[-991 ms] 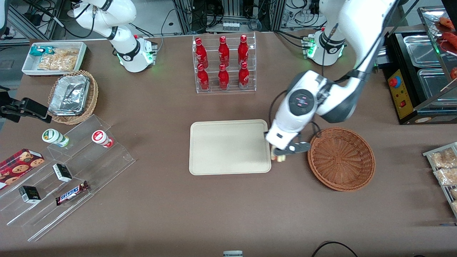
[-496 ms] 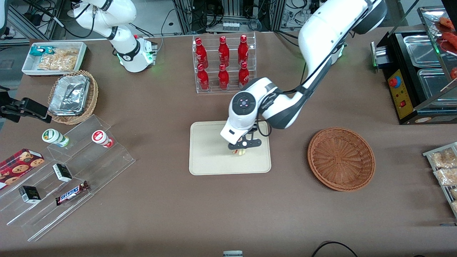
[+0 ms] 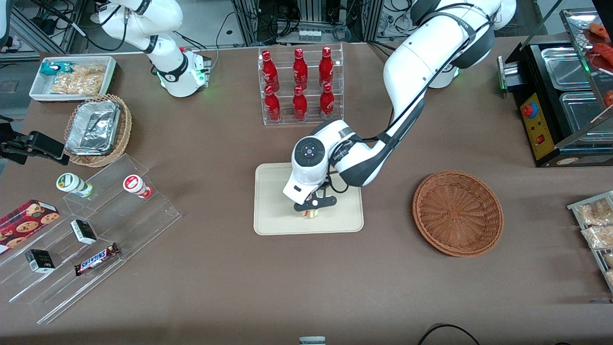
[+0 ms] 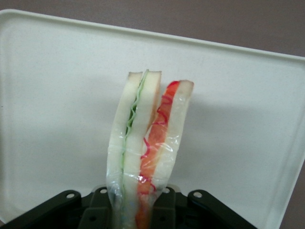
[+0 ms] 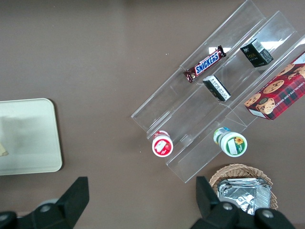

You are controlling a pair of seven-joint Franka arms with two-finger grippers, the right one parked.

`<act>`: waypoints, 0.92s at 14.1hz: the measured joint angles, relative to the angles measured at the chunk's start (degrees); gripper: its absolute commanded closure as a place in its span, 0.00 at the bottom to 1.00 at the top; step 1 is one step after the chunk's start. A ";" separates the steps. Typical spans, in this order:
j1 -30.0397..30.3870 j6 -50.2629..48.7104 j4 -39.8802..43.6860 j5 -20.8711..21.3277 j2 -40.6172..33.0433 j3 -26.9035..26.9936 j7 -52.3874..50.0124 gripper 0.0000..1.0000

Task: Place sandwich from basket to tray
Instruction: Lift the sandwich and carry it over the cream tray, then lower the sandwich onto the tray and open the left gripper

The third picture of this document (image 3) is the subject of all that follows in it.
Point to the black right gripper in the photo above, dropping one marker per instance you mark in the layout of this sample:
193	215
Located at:
13	145

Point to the triangular sandwich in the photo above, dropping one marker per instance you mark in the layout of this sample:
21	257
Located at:
304	214

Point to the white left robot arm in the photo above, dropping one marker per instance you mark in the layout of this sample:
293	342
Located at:
421	62

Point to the beige rectangular plastic tray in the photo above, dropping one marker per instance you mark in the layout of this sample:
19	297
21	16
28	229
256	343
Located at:
273	211

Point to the light oval wicker basket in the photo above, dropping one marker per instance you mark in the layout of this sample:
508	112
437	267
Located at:
125	129

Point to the brown round wicker basket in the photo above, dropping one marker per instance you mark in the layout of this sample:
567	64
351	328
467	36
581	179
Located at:
457	213

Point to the tray of packaged snacks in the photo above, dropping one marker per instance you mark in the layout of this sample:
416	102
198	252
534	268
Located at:
598	258

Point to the green capped yogurt bottle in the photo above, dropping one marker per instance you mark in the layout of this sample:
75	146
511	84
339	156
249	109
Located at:
72	183

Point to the aluminium foil container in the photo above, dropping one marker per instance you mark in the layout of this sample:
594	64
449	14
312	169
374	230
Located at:
93	127

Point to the white rectangular plastic bin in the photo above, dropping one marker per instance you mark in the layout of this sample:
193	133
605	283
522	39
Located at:
39	88

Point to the red chocolate cookie box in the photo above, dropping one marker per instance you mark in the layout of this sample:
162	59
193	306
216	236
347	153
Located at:
26	223

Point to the clear bag of crackers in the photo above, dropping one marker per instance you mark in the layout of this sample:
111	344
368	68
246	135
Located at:
79	80

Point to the teal snack packet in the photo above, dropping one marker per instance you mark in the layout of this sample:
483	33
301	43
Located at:
55	68

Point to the clear acrylic bottle rack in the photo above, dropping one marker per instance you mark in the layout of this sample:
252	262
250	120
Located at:
313	120

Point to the small black white box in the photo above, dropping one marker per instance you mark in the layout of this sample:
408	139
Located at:
84	231
39	261

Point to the red capped yogurt bottle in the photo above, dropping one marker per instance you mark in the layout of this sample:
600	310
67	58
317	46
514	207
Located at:
135	185

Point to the red drink bottle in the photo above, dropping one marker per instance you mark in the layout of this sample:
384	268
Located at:
300	105
327	103
326	69
300	71
272	106
270	72

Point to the brown Snickers bar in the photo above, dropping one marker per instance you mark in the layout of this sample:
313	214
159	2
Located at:
96	259

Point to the clear acrylic stepped shelf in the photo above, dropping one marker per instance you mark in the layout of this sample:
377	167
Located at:
143	225

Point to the small grey device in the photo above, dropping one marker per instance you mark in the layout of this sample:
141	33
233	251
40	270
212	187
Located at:
312	340

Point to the white power strip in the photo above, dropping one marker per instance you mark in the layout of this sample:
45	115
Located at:
313	34

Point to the black food warmer machine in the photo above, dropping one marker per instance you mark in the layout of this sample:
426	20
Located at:
539	129

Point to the clear bag of pastries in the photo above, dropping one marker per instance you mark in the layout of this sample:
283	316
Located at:
610	278
609	258
599	237
596	212

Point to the steel warmer pan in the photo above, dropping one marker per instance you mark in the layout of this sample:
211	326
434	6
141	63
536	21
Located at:
582	112
565	67

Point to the red fried food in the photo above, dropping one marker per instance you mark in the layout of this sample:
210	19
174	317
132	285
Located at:
609	98

